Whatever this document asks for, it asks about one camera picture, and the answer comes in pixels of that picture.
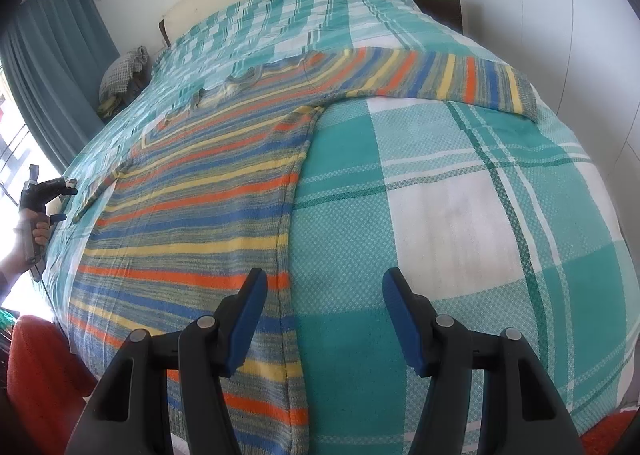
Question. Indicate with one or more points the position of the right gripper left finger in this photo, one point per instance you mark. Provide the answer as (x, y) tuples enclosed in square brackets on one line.
[(127, 413)]

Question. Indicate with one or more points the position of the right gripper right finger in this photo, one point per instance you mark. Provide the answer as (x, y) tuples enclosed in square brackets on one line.
[(522, 410)]

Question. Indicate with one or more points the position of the striped knitted sweater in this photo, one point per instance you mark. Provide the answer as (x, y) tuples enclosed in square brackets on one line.
[(206, 194)]

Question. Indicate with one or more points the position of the person's left forearm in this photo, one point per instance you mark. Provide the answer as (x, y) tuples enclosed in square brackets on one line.
[(5, 286)]

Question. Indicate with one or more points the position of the pile of folded clothes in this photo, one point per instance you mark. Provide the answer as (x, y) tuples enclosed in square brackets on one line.
[(123, 81)]

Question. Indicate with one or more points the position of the person's left hand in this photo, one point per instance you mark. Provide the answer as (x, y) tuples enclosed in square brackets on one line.
[(32, 234)]

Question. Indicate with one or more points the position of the red fluffy rug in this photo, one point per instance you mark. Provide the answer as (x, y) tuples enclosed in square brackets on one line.
[(47, 385)]

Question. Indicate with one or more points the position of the teal window curtain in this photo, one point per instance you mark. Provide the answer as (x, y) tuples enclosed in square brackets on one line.
[(54, 54)]

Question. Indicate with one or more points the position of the teal plaid bed cover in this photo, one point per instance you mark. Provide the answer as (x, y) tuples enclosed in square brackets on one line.
[(500, 220)]

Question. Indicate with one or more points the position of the white wardrobe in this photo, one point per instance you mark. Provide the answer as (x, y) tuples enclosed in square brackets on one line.
[(583, 57)]

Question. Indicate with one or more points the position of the dark wooden nightstand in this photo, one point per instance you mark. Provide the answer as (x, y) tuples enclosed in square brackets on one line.
[(447, 12)]

